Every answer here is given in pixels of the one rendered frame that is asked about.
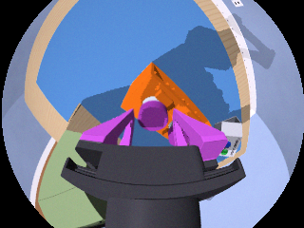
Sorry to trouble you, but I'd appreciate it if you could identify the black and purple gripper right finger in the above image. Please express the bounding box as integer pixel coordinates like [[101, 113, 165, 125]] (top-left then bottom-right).
[[172, 108, 228, 161]]

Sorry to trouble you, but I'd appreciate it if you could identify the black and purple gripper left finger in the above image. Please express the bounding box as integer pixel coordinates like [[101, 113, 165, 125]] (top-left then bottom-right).
[[80, 108, 135, 145]]

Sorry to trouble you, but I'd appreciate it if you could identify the blue flat mat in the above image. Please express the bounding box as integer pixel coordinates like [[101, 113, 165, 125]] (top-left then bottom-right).
[[36, 0, 241, 127]]

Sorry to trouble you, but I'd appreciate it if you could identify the white control panel with green and blue buttons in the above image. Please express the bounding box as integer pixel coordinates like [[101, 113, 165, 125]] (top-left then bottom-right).
[[214, 116, 242, 157]]

